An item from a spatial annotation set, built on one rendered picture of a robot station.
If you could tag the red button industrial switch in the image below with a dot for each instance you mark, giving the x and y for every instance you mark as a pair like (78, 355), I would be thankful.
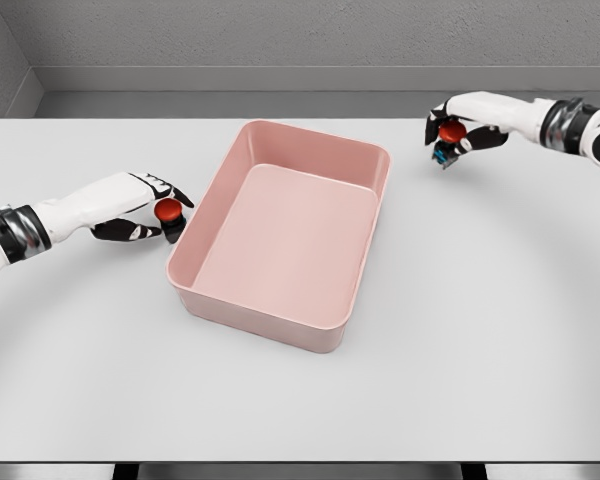
(449, 140)
(170, 212)

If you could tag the pink rectangular plastic basket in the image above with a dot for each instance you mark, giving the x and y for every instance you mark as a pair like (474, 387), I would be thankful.
(280, 235)

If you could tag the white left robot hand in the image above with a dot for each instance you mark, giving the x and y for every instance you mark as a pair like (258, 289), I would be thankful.
(120, 197)

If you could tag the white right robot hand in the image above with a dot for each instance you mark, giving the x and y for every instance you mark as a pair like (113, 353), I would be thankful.
(472, 107)

